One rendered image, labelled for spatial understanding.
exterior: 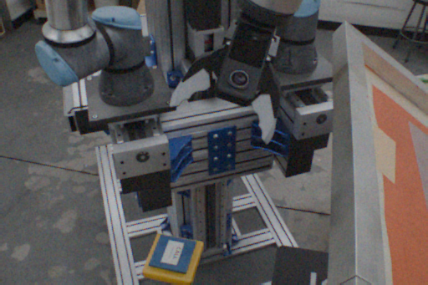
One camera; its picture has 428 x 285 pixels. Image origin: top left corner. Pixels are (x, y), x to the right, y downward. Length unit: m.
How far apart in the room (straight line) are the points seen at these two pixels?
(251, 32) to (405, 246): 0.31
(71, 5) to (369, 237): 0.70
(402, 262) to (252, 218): 1.68
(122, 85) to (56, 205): 1.68
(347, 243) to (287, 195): 2.17
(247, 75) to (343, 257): 0.22
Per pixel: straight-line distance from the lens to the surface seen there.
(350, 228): 0.42
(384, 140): 0.66
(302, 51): 1.19
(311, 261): 1.13
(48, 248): 2.46
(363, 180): 0.47
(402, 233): 0.55
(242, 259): 2.00
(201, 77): 0.56
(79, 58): 0.94
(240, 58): 0.48
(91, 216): 2.53
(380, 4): 4.59
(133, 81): 1.06
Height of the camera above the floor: 1.87
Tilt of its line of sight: 38 degrees down
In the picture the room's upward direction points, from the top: straight up
